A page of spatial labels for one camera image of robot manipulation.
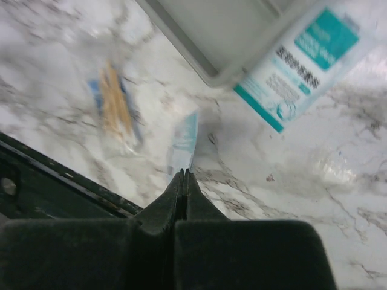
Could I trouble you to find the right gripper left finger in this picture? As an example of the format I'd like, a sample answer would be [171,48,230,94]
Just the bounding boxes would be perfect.
[1,172,184,289]

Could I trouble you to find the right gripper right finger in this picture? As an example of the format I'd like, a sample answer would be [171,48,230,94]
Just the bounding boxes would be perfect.
[175,172,336,289]

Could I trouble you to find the blue white bandage packets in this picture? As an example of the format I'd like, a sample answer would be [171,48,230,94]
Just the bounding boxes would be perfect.
[166,111,199,181]

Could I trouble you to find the cotton swab pack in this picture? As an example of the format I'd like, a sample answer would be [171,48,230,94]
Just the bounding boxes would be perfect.
[87,60,141,153]

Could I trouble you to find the grey plastic tray insert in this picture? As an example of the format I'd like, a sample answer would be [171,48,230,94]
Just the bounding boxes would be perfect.
[138,0,311,87]

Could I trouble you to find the teal gauze dressing packet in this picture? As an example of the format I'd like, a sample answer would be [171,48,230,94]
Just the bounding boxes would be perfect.
[234,1,382,132]

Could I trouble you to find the black mounting rail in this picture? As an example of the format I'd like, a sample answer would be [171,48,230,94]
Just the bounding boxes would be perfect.
[1,134,142,219]

